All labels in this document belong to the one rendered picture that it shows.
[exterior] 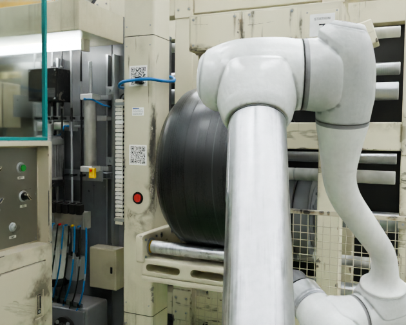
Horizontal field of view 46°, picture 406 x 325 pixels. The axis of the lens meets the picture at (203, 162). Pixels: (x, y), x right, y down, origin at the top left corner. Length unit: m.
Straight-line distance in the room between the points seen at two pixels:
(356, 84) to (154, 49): 1.04
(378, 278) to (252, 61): 0.58
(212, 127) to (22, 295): 0.86
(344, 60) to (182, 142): 0.74
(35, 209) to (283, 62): 1.23
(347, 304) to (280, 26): 1.11
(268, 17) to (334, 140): 1.06
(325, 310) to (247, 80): 0.55
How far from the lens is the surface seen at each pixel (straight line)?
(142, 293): 1.87
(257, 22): 1.92
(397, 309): 1.19
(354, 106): 0.90
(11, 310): 1.77
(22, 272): 1.77
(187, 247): 1.65
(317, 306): 1.13
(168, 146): 1.51
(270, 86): 0.82
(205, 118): 1.50
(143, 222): 1.80
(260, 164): 0.74
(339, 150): 0.93
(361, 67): 0.89
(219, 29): 1.97
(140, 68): 1.80
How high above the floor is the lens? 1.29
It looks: 3 degrees down
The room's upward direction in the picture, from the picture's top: 1 degrees clockwise
